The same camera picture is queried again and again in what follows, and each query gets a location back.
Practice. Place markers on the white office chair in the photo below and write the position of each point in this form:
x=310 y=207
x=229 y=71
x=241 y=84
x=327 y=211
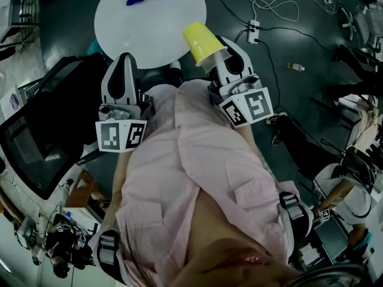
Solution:
x=363 y=25

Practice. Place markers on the purple cloth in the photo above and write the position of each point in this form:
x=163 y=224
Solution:
x=14 y=100

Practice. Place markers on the teal bag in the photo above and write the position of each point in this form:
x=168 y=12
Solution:
x=94 y=47

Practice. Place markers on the white power strip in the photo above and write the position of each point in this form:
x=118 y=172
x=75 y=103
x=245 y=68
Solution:
x=253 y=31

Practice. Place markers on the small yellow bottle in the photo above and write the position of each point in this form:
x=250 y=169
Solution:
x=296 y=66

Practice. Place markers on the black mesh office chair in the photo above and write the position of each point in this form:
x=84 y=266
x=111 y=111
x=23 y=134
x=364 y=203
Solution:
x=45 y=124

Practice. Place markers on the person's head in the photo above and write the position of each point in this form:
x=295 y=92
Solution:
x=239 y=265

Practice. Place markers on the dark headset rim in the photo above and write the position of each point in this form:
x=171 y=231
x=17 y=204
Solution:
x=329 y=275

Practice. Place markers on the pink shirt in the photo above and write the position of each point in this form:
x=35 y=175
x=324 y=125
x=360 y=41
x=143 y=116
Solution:
x=185 y=166

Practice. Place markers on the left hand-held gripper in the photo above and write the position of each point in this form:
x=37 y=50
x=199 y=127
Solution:
x=113 y=136

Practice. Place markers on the brown wooden cabinet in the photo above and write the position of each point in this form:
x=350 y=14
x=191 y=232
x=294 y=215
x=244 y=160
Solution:
x=80 y=193

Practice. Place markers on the person's right forearm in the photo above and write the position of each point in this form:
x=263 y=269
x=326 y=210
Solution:
x=249 y=139

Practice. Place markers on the person's left forearm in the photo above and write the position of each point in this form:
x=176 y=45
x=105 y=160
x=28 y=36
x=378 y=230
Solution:
x=121 y=172

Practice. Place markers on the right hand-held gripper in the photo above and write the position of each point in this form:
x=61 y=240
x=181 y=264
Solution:
x=254 y=103

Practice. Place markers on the round white table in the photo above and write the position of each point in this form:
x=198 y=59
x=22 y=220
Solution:
x=143 y=31

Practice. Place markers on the person's white shoe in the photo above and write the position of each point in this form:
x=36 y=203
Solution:
x=175 y=66

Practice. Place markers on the black hard-shell backpack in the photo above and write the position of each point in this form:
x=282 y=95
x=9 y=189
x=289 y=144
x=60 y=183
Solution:
x=360 y=166

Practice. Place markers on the yellow plastic cup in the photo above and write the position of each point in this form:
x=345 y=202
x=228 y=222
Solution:
x=201 y=40

